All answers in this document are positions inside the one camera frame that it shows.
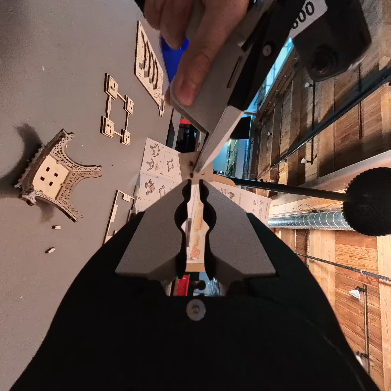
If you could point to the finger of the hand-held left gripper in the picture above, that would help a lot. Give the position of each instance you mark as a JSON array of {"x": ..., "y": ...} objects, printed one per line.
[{"x": 223, "y": 131}]

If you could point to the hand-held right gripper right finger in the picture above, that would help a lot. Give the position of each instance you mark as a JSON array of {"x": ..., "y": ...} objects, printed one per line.
[{"x": 241, "y": 244}]

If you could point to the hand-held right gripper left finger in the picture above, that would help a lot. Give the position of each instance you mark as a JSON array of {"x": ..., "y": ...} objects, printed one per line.
[{"x": 152, "y": 244}]

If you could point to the wooden square plate with pegs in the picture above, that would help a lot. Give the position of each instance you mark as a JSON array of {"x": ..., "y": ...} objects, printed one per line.
[{"x": 184, "y": 162}]

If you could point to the wooden lattice tower base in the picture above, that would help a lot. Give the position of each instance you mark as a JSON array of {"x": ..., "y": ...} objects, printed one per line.
[{"x": 58, "y": 183}]

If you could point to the grey desk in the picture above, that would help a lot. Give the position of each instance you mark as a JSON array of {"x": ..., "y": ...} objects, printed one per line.
[{"x": 45, "y": 76}]

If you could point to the person's left hand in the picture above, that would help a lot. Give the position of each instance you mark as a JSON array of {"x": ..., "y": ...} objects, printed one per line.
[{"x": 207, "y": 30}]

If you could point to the black panel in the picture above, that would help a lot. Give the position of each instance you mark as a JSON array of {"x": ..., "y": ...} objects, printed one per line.
[{"x": 241, "y": 128}]

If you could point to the large instruction poster sheet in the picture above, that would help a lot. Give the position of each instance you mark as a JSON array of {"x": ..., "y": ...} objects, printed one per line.
[{"x": 244, "y": 201}]

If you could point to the wooden poster backing board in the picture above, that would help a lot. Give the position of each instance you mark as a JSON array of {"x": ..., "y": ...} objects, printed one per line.
[{"x": 224, "y": 180}]

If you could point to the small red plastic bin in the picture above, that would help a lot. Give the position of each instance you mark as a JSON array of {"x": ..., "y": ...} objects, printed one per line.
[{"x": 183, "y": 284}]

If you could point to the folded assembly instruction booklet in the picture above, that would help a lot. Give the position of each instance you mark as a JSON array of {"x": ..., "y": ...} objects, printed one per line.
[{"x": 152, "y": 171}]

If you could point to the black stand pole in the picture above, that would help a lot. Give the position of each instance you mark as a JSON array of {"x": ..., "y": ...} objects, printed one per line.
[{"x": 290, "y": 188}]

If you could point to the wooden laser-cut parts sheet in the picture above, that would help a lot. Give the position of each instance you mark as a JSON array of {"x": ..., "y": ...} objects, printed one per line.
[{"x": 152, "y": 91}]

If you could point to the blue plastic bin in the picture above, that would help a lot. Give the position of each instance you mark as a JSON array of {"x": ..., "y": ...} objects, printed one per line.
[{"x": 172, "y": 61}]

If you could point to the black ribbed knob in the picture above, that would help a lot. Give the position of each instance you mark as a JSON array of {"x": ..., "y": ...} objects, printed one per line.
[{"x": 369, "y": 201}]

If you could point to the wooden empty frame piece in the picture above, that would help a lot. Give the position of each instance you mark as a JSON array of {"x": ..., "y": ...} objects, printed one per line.
[{"x": 123, "y": 195}]

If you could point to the silver ventilation duct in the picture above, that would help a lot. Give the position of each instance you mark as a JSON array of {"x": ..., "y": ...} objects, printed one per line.
[{"x": 311, "y": 220}]

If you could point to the black metal rail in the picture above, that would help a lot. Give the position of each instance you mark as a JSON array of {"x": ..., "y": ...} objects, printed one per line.
[{"x": 336, "y": 117}]

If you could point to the wooden four-square frame piece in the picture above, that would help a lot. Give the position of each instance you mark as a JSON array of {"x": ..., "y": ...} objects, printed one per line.
[{"x": 111, "y": 87}]

